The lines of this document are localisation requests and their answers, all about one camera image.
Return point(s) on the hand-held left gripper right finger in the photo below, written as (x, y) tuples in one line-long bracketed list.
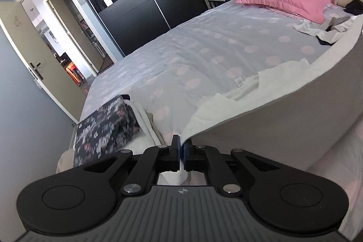
[(187, 158)]

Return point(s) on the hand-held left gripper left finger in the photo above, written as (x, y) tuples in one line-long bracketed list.
[(174, 157)]

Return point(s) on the white t-shirt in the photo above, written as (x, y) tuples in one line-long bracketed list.
[(283, 131)]

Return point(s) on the dark floral folded garment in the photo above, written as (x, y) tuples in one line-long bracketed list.
[(102, 128)]

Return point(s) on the cream folded garment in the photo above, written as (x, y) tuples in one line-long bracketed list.
[(65, 161)]

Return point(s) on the black sliding wardrobe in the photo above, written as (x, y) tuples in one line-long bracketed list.
[(136, 15)]

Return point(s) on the white crumpled cloth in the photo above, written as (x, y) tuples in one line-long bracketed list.
[(314, 29)]

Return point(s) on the beige room door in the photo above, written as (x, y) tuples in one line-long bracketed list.
[(31, 40)]

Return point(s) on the dark cloth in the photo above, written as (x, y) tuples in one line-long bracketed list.
[(354, 6)]

